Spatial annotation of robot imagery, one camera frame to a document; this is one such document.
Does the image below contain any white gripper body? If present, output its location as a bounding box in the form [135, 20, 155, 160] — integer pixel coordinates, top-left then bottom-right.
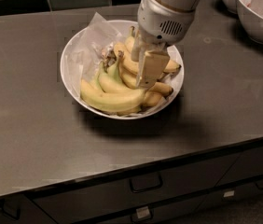
[137, 0, 196, 45]

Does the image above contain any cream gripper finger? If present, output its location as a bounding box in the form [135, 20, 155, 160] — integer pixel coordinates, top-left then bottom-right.
[131, 30, 143, 62]
[136, 48, 170, 89]

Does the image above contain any large yellow banana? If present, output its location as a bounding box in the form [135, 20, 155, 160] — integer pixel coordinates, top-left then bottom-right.
[80, 79, 145, 113]

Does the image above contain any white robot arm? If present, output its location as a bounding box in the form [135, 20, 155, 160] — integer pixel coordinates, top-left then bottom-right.
[131, 0, 200, 88]

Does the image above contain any top yellow banana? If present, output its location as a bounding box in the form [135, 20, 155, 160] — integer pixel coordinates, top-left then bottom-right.
[123, 26, 181, 75]

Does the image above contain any small lower right banana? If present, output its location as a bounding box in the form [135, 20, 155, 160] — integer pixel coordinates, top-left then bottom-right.
[142, 91, 164, 107]

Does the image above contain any white bowl with bananas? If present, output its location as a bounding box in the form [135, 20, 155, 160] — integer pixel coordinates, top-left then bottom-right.
[59, 19, 185, 120]

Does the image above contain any greenish middle banana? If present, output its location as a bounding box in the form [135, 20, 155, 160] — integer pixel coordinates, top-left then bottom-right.
[98, 50, 130, 93]

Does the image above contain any dark right drawer front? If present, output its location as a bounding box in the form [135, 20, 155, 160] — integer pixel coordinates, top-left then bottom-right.
[217, 147, 263, 186]

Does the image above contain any dark drawer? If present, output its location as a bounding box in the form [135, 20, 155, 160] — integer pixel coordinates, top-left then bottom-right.
[217, 147, 263, 186]
[73, 175, 263, 224]
[0, 194, 56, 224]
[35, 154, 237, 224]

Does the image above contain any lower dark drawer front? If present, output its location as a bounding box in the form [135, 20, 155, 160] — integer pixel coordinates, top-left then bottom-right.
[73, 175, 263, 224]

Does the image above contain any dark middle drawer front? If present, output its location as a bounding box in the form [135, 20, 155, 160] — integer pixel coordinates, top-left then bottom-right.
[35, 154, 237, 224]

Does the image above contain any dark left drawer front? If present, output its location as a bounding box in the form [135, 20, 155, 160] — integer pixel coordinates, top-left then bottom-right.
[0, 194, 56, 224]

